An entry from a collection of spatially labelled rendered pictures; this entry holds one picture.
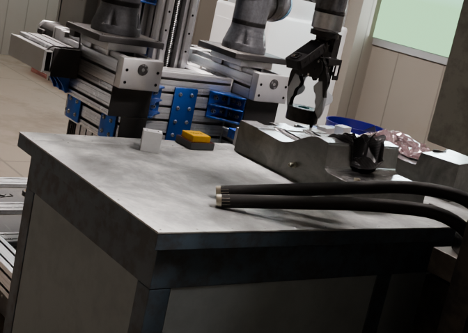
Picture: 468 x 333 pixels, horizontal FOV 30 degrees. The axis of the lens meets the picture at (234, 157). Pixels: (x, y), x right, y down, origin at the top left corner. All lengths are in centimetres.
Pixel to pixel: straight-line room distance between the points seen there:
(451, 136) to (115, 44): 126
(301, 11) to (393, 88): 81
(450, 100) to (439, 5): 414
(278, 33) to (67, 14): 270
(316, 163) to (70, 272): 68
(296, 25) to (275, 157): 345
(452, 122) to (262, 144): 87
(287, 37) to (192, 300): 407
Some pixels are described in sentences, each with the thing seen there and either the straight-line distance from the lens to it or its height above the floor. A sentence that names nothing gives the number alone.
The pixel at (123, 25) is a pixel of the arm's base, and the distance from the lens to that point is 263.
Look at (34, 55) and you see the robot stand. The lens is 275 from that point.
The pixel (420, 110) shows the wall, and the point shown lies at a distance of 580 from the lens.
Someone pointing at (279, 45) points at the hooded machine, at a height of 86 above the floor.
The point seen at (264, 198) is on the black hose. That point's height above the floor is 84.
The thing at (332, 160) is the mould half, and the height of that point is 89.
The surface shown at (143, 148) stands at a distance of 227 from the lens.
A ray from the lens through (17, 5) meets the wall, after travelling 873.
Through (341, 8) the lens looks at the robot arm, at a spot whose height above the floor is 126.
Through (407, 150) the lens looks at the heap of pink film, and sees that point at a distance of 261.
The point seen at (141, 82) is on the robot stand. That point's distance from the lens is 255.
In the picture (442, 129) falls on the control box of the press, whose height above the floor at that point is 110.
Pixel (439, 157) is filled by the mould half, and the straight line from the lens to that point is 253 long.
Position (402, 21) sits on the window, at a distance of 596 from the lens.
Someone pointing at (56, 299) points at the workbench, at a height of 48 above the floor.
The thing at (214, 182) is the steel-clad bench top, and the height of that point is 80.
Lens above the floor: 132
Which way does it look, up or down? 12 degrees down
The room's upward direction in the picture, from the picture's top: 12 degrees clockwise
